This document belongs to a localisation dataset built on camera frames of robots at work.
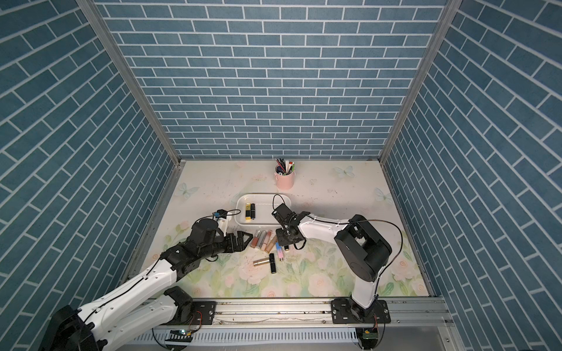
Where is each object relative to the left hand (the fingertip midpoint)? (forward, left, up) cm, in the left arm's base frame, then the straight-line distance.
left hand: (249, 239), depth 80 cm
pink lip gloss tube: (+4, -5, -10) cm, 12 cm away
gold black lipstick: (+17, +4, -9) cm, 20 cm away
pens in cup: (+38, -12, -1) cm, 40 cm away
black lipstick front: (-5, -8, -10) cm, 14 cm away
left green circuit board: (-28, +22, -15) cm, 38 cm away
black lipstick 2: (+1, -14, -10) cm, 17 cm away
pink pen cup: (+32, -12, -5) cm, 34 cm away
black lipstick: (+18, +2, -10) cm, 21 cm away
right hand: (+5, -13, -11) cm, 17 cm away
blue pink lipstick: (-1, -11, -9) cm, 14 cm away
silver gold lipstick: (-5, -4, -10) cm, 12 cm away
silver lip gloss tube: (+5, -3, -11) cm, 12 cm away
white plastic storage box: (+22, -4, -11) cm, 25 cm away
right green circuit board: (-27, -42, -14) cm, 52 cm away
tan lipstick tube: (+2, -7, -10) cm, 13 cm away
